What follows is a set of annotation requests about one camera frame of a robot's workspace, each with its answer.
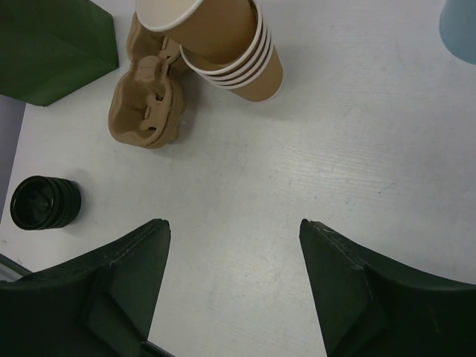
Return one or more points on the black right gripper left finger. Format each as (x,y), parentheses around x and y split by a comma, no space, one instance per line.
(100,303)

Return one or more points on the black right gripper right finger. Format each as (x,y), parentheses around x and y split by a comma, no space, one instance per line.
(371,305)

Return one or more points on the green and brown paper bag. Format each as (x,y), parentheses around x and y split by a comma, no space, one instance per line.
(49,49)

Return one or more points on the stack of black cup lids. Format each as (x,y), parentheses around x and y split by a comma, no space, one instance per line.
(41,203)

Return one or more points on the stack of brown paper cups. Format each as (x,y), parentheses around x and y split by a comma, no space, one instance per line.
(227,43)

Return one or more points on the light blue straw holder cup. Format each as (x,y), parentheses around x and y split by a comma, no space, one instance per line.
(457,29)

